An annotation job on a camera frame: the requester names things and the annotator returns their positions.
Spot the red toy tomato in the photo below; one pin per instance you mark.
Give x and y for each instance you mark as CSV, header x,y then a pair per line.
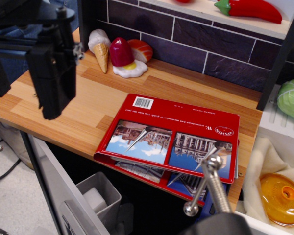
x,y
185,1

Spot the cream cloth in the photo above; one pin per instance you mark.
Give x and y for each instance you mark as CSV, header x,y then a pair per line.
x,y
264,159

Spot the white dish rack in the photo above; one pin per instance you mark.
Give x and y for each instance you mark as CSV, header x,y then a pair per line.
x,y
273,119

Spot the wooden shelf board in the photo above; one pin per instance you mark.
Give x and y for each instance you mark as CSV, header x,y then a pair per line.
x,y
205,9

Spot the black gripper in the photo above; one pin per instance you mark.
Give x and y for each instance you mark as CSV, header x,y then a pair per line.
x,y
51,56

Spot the toy fried egg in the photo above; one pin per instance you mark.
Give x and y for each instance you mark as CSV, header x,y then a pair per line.
x,y
135,69

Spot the red hardcover book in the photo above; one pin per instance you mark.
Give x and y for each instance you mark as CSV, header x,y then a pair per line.
x,y
164,143

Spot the toy ice cream cone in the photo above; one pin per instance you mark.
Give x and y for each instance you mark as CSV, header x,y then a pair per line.
x,y
99,45

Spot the toy salmon sushi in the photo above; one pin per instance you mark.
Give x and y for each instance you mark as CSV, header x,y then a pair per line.
x,y
141,50

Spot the white sponge block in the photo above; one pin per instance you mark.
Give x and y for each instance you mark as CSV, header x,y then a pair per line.
x,y
95,200

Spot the grey plastic bin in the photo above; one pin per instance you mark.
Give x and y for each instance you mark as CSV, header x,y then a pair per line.
x,y
107,216

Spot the chrome toy faucet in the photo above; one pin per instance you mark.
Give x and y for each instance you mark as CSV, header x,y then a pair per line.
x,y
210,166

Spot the orange glass lid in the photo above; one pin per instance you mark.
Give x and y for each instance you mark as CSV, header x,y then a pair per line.
x,y
277,195

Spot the black shelf post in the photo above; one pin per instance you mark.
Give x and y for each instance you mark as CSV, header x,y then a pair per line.
x,y
277,67

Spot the green toy cabbage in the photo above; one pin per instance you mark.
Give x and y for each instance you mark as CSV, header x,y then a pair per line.
x,y
285,98

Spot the grey cabinet door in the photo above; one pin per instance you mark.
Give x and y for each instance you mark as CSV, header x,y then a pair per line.
x,y
71,213

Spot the dark red toy eggplant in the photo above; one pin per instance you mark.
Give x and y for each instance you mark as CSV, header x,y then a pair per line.
x,y
121,52

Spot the red toy chili pepper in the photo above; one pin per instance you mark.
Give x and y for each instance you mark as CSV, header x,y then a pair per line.
x,y
249,8

